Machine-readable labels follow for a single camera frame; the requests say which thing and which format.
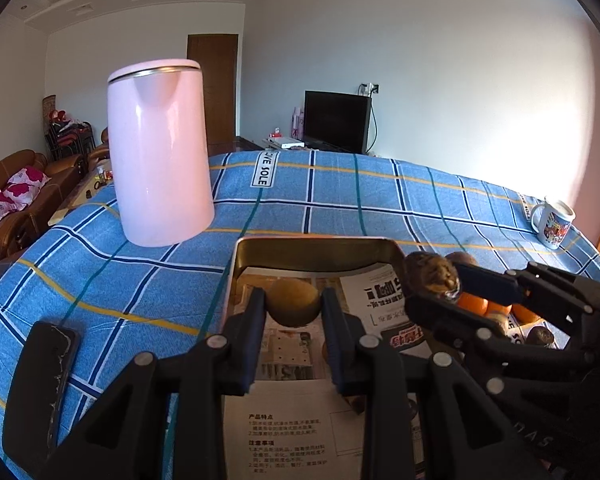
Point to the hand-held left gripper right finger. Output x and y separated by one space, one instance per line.
331 342

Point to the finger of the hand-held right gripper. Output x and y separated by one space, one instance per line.
485 285
445 317

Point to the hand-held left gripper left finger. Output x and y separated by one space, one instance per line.
253 342

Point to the large orange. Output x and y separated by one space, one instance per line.
472 305

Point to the brown kiwi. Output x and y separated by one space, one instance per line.
292 302

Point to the pink metal tin box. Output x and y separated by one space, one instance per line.
315 255

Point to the white printed mug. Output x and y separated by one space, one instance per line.
552 225

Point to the newspaper lining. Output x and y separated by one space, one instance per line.
280 440

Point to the blue plaid tablecloth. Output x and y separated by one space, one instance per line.
330 200

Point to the white flat box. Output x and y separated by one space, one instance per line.
285 143

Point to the pink electric kettle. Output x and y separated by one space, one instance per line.
160 160

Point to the black smartphone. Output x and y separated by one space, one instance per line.
40 385

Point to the black television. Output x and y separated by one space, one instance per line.
335 120

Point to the wooden coffee table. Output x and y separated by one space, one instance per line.
75 200

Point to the brown leather armchair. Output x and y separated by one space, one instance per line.
99 152

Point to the brown leather sofa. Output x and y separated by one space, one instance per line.
35 220

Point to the dark brown wooden door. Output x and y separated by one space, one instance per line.
225 85

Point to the white wall socket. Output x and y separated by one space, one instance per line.
368 88

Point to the brown wall hanging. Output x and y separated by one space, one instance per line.
48 107

